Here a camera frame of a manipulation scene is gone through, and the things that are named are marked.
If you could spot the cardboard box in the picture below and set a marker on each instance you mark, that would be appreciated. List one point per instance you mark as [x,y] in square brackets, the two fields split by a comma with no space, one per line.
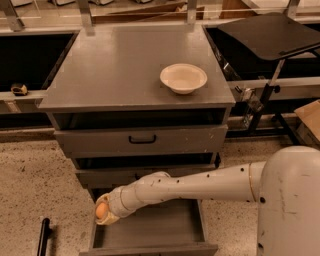
[309,128]

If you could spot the white paper bowl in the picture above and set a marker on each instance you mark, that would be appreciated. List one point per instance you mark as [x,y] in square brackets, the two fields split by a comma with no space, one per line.
[183,78]

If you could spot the orange fruit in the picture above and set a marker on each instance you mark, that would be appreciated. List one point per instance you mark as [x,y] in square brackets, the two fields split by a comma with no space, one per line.
[101,210]

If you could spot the black pole on floor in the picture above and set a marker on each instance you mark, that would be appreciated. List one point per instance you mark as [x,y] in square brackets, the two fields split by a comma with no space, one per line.
[45,233]

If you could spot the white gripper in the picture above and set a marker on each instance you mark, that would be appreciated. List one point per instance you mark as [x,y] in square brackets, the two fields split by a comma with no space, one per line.
[115,202]

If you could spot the clear plastic holder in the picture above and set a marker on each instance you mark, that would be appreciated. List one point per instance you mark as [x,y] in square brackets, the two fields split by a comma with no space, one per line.
[253,103]

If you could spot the black tray stand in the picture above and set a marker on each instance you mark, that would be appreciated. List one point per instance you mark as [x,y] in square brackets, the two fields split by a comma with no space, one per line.
[272,46]

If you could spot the grey drawer cabinet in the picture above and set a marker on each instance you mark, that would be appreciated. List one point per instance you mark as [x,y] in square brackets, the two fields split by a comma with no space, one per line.
[111,80]

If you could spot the grey top drawer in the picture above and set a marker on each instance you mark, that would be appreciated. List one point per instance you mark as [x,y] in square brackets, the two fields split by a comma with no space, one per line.
[138,142]

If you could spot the grey middle drawer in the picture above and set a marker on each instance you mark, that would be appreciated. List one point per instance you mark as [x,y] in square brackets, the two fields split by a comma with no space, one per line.
[108,177]

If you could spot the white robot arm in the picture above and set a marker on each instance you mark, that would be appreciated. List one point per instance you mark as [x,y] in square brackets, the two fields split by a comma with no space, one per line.
[286,188]

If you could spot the grey open bottom drawer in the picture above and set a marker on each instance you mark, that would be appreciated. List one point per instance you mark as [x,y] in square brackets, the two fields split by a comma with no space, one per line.
[173,228]

